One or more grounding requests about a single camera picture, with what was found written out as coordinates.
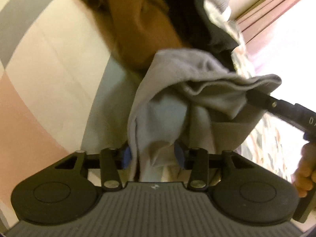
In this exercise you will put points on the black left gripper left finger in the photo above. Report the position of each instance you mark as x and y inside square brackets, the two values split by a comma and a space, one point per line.
[111, 161]

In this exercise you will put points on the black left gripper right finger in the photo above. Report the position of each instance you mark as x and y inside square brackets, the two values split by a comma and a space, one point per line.
[197, 161]

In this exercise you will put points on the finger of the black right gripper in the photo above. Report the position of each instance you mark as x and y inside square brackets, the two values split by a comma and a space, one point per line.
[261, 100]

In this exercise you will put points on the grey long pants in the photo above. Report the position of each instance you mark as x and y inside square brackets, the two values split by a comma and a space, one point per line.
[188, 96]

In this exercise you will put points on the person's right hand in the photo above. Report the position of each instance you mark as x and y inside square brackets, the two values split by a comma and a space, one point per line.
[303, 178]

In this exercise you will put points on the pink curtain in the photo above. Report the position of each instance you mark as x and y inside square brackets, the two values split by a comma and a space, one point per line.
[261, 15]

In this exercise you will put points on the checkered pastel quilt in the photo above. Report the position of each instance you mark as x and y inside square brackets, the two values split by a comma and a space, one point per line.
[62, 90]

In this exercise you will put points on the black garment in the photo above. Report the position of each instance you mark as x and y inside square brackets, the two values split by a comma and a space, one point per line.
[194, 27]

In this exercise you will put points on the brown garment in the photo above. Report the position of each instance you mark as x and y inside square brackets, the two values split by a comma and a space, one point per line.
[142, 28]

